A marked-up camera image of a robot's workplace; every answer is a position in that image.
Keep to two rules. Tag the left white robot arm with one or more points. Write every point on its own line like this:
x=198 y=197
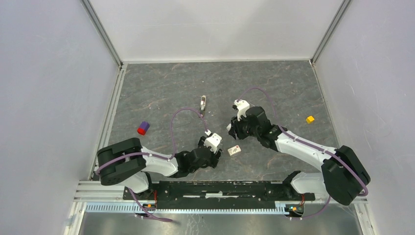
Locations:
x=128 y=163

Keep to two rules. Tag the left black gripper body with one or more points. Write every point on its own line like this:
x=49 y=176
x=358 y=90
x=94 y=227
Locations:
x=212 y=161

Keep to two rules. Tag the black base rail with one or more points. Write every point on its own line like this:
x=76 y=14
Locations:
x=213 y=195

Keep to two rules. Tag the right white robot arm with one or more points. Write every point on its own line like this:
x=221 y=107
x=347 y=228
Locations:
x=341 y=174

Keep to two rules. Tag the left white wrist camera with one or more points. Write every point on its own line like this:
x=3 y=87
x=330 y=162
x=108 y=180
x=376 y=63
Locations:
x=212 y=141

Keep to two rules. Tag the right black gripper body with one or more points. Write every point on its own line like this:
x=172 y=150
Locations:
x=242 y=129

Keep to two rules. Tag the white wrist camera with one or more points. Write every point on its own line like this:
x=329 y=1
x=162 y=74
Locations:
x=241 y=106
x=212 y=141

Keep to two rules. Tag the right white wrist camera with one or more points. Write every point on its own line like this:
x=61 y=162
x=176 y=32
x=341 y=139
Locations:
x=241 y=106

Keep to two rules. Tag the small white staples box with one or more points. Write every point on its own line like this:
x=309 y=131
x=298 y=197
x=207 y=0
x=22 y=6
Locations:
x=234 y=150

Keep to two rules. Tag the purple and red block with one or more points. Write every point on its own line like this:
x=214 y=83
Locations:
x=143 y=128

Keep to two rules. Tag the yellow cube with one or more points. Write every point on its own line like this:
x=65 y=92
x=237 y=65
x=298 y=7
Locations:
x=310 y=119

